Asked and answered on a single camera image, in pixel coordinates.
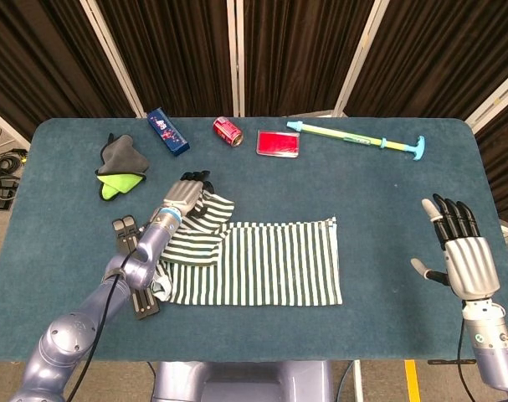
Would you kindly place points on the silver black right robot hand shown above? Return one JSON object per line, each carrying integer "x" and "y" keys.
{"x": 471, "y": 268}

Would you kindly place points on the red soda can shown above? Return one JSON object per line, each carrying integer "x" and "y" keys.
{"x": 224, "y": 127}

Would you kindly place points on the black table edge bracket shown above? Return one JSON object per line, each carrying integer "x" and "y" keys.
{"x": 446, "y": 361}

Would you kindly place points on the black folding laptop stand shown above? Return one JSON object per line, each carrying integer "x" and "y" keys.
{"x": 124, "y": 234}

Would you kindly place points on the white table leg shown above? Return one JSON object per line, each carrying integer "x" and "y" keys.
{"x": 358, "y": 381}

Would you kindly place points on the red ink pad case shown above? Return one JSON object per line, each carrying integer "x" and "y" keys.
{"x": 278, "y": 144}

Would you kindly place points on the green blue toy water pump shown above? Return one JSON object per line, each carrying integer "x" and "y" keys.
{"x": 341, "y": 136}

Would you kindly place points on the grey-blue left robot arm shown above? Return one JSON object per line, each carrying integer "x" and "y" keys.
{"x": 145, "y": 259}

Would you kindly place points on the grey-blue robot torso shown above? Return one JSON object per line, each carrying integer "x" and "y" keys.
{"x": 245, "y": 381}

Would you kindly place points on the dark blue rectangular box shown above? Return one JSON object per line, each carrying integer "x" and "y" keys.
{"x": 167, "y": 132}

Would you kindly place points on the green grey microfiber cloth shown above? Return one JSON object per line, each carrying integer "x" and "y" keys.
{"x": 121, "y": 157}

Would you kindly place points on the yellow floor tape strip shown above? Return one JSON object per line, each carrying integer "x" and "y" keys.
{"x": 411, "y": 381}

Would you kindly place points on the dark brown pleated curtain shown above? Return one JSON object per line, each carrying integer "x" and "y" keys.
{"x": 174, "y": 54}
{"x": 299, "y": 54}
{"x": 504, "y": 167}
{"x": 437, "y": 50}
{"x": 48, "y": 54}

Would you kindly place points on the white partition frame post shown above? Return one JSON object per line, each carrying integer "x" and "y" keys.
{"x": 232, "y": 58}
{"x": 6, "y": 125}
{"x": 113, "y": 58}
{"x": 492, "y": 104}
{"x": 361, "y": 58}

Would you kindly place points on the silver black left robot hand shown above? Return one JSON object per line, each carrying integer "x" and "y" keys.
{"x": 184, "y": 197}

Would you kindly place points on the green white striped T-shirt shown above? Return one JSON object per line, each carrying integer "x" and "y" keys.
{"x": 270, "y": 268}

